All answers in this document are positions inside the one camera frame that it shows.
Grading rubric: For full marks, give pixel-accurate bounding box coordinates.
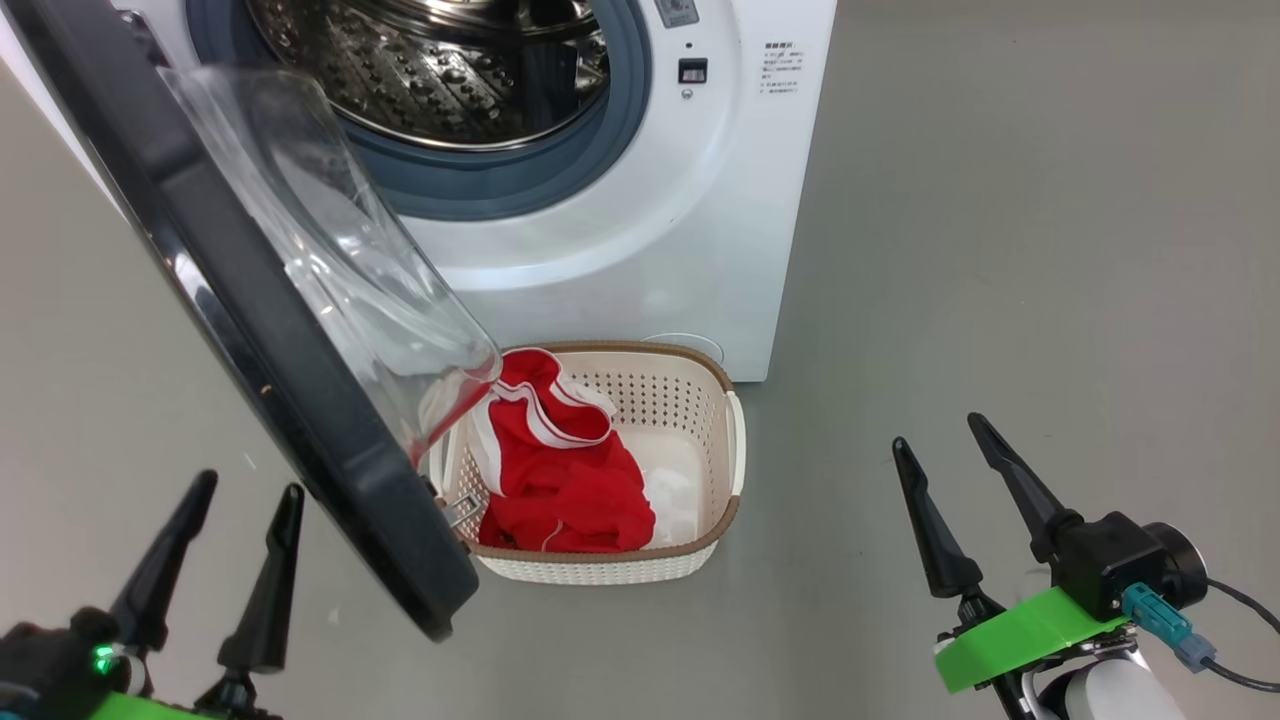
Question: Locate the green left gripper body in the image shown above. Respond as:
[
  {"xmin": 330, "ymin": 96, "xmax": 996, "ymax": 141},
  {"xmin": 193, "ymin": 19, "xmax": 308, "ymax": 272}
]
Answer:
[{"xmin": 90, "ymin": 692, "xmax": 223, "ymax": 720}]

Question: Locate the red garment white trim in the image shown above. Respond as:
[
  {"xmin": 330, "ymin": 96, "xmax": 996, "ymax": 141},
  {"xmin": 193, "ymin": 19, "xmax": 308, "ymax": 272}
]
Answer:
[{"xmin": 415, "ymin": 347, "xmax": 658, "ymax": 554}]

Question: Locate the teal right cable connector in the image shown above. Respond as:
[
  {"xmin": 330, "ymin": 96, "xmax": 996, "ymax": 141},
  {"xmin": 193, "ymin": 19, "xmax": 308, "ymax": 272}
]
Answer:
[{"xmin": 1121, "ymin": 583, "xmax": 1218, "ymax": 674}]

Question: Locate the steel washing machine drum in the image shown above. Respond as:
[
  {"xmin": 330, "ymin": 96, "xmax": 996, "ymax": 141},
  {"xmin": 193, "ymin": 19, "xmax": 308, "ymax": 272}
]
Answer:
[{"xmin": 245, "ymin": 0, "xmax": 612, "ymax": 153}]

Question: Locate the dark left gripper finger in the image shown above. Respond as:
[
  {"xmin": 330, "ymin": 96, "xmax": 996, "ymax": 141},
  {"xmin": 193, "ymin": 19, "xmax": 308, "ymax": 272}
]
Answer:
[
  {"xmin": 108, "ymin": 470, "xmax": 218, "ymax": 656},
  {"xmin": 200, "ymin": 484, "xmax": 305, "ymax": 706}
]

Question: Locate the printed text sticker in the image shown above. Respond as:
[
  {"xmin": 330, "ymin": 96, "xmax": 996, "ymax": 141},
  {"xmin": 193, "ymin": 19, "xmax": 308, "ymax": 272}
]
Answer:
[{"xmin": 762, "ymin": 40, "xmax": 802, "ymax": 97}]

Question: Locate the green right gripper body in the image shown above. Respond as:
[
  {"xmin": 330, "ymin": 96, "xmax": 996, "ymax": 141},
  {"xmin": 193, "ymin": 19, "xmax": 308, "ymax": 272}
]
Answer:
[{"xmin": 935, "ymin": 587, "xmax": 1131, "ymax": 695}]

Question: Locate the cream perforated laundry basket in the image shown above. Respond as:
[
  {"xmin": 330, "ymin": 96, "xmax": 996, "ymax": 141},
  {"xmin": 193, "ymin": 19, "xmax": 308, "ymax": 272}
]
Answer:
[{"xmin": 428, "ymin": 341, "xmax": 747, "ymax": 587}]

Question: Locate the black glass washing machine door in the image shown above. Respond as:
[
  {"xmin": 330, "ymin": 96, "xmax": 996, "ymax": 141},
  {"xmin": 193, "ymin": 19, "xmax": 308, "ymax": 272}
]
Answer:
[{"xmin": 0, "ymin": 0, "xmax": 503, "ymax": 642}]

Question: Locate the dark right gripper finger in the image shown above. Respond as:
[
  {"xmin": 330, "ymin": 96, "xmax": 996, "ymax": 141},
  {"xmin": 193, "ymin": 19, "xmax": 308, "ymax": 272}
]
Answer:
[
  {"xmin": 893, "ymin": 437, "xmax": 1005, "ymax": 627},
  {"xmin": 967, "ymin": 413, "xmax": 1084, "ymax": 564}
]

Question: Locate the grey rubber door gasket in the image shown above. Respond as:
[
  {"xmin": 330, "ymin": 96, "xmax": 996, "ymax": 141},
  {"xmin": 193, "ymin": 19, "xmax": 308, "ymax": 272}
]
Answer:
[{"xmin": 185, "ymin": 0, "xmax": 654, "ymax": 223}]

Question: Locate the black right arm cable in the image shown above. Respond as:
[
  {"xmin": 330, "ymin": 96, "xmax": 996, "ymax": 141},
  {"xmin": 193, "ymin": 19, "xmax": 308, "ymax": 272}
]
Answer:
[{"xmin": 1203, "ymin": 577, "xmax": 1280, "ymax": 694}]

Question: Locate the white washing machine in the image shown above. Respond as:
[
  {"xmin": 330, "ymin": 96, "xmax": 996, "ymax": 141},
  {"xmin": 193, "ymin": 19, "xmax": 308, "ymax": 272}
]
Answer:
[{"xmin": 0, "ymin": 0, "xmax": 839, "ymax": 384}]

